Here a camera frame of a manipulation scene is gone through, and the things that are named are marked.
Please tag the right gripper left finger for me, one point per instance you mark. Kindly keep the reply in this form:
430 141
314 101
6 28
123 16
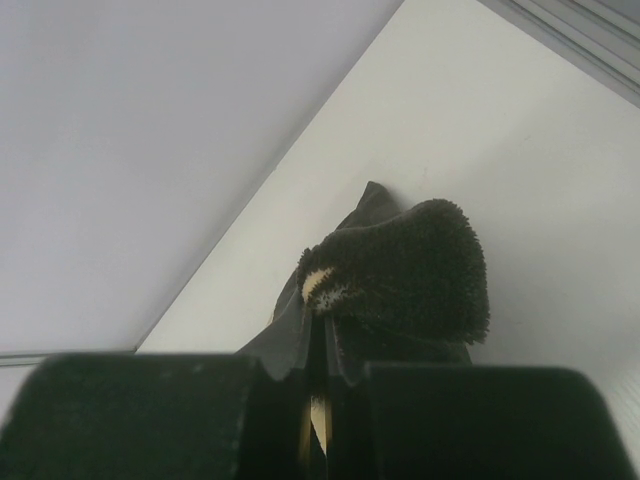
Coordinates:
175 416

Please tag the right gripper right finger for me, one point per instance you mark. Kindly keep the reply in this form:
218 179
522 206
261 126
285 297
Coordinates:
408 420

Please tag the black pillowcase with beige flowers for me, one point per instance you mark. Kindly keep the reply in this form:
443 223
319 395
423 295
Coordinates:
404 285

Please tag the right aluminium frame post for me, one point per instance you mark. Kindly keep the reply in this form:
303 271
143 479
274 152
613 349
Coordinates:
599 37

